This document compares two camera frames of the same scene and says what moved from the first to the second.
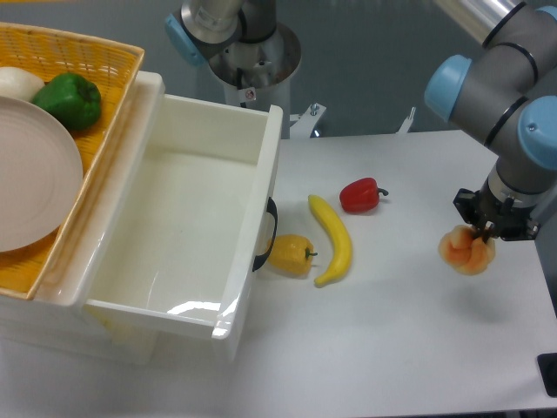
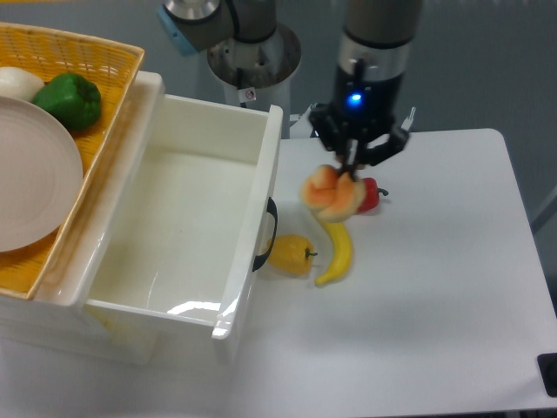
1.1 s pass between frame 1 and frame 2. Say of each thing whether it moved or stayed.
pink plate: stayed
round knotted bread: moved
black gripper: moved
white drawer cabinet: stayed
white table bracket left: stayed
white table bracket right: stayed
